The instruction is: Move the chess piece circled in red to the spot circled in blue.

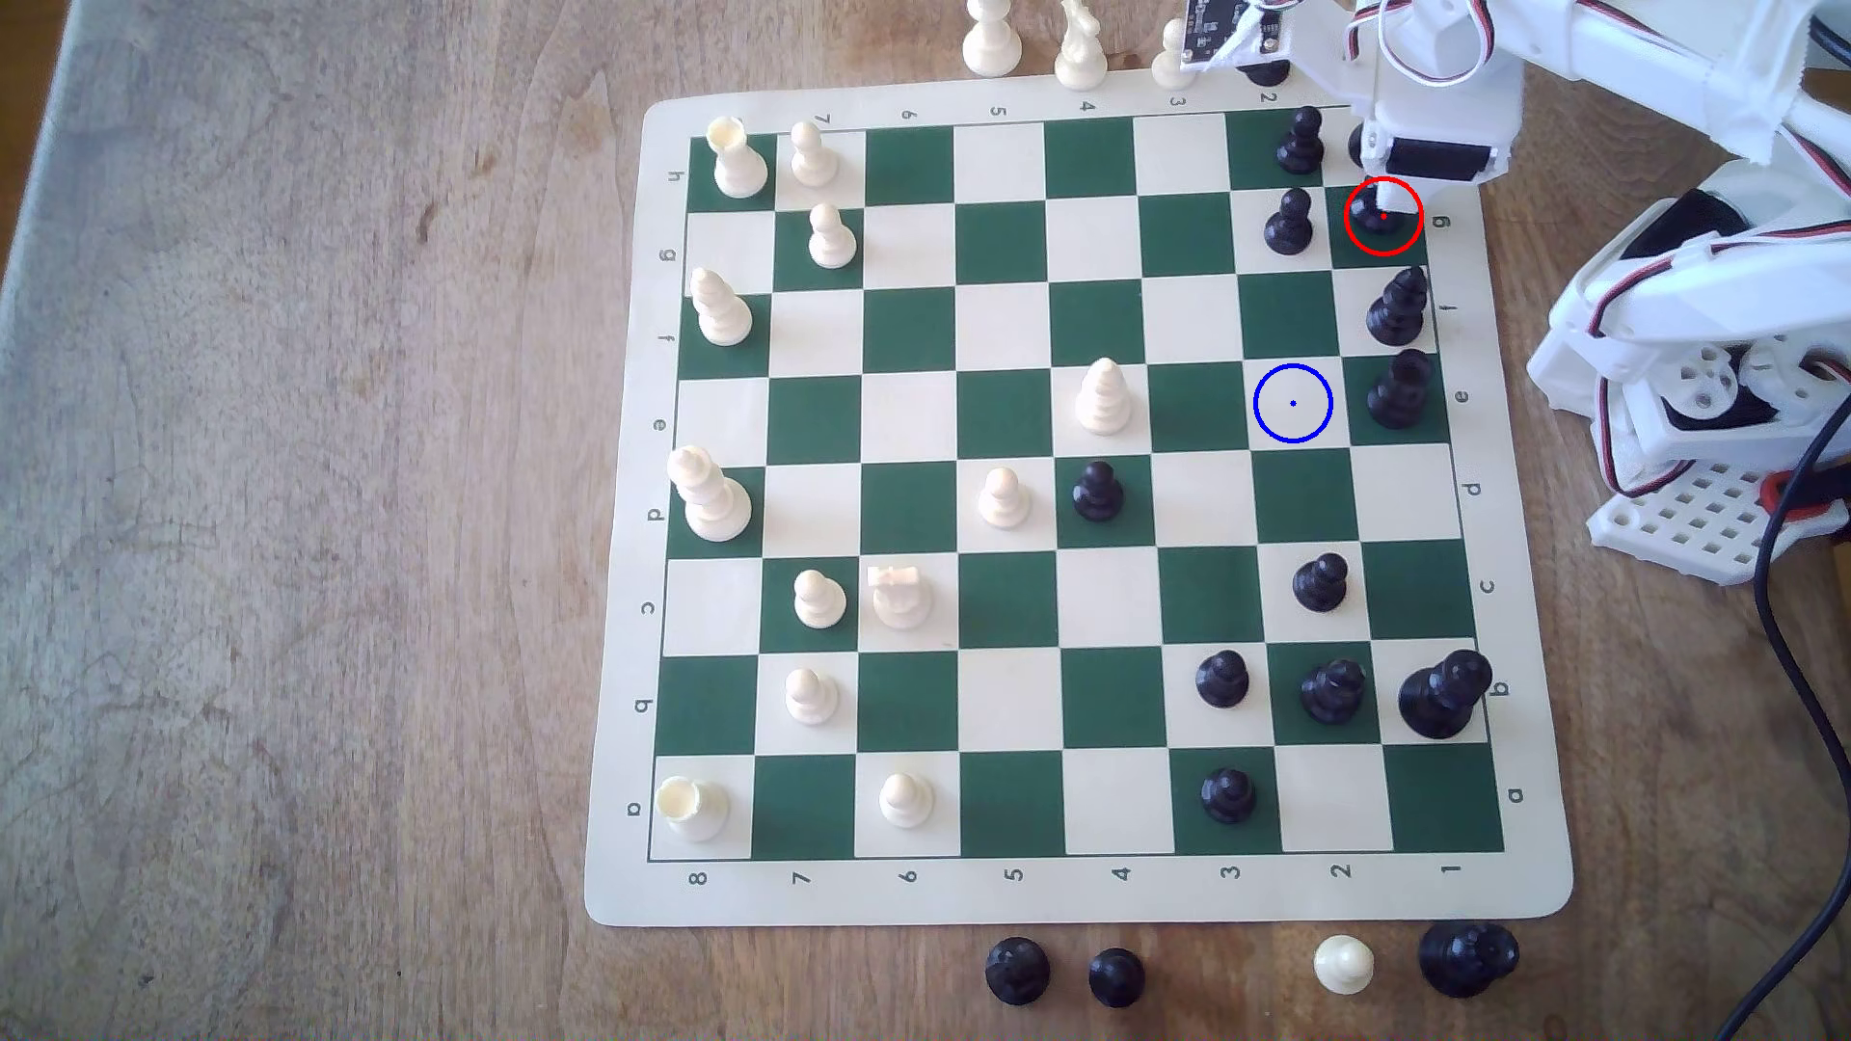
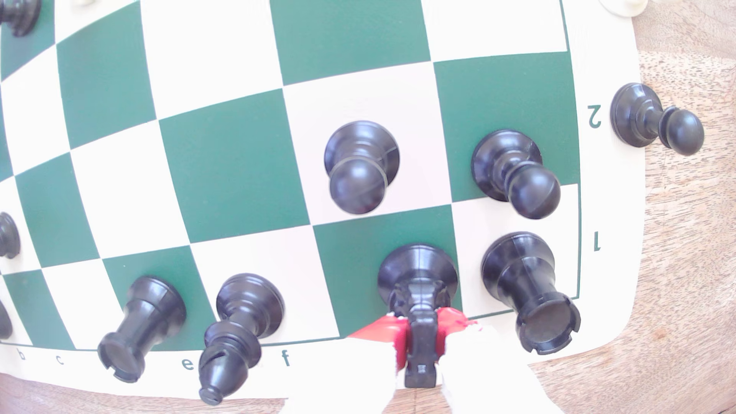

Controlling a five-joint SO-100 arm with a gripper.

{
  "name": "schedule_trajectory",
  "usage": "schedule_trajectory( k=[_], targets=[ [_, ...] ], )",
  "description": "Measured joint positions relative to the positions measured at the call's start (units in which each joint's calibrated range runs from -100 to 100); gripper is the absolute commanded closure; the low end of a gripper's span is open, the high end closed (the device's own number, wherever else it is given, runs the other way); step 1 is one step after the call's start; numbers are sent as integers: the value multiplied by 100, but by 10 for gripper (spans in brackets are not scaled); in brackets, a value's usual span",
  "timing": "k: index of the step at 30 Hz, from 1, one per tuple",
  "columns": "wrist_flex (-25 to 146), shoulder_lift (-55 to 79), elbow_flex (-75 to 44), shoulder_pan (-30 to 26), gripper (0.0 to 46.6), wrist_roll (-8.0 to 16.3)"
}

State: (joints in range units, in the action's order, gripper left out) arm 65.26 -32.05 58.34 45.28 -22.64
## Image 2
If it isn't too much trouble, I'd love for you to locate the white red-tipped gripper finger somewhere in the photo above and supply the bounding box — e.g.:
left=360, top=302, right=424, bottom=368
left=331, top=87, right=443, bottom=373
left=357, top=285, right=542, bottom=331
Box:
left=280, top=315, right=412, bottom=414
left=435, top=307, right=563, bottom=414

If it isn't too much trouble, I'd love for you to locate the black knight chess piece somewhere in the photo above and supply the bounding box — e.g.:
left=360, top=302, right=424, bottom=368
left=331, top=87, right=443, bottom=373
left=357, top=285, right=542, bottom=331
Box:
left=378, top=244, right=460, bottom=389

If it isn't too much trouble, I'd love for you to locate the black rook chess piece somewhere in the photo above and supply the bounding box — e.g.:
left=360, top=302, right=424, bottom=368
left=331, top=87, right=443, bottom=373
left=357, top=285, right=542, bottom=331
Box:
left=97, top=276, right=187, bottom=384
left=481, top=232, right=582, bottom=355

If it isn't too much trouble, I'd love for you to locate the black bishop chess piece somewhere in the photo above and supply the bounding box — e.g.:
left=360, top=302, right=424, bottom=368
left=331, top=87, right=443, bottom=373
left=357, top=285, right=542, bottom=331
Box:
left=198, top=273, right=285, bottom=406

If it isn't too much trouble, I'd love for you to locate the black pawn chess piece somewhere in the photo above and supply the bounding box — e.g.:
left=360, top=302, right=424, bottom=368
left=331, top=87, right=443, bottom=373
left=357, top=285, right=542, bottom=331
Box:
left=324, top=121, right=400, bottom=215
left=0, top=212, right=21, bottom=260
left=0, top=0, right=42, bottom=38
left=610, top=83, right=705, bottom=156
left=471, top=130, right=561, bottom=220

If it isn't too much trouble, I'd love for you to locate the green white chess mat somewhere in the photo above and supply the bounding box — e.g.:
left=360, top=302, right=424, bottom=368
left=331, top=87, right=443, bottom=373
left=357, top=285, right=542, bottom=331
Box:
left=0, top=0, right=647, bottom=400

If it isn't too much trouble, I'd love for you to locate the white pawn chess piece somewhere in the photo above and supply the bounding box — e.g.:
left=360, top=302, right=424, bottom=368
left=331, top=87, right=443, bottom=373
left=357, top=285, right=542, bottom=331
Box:
left=599, top=0, right=649, bottom=18

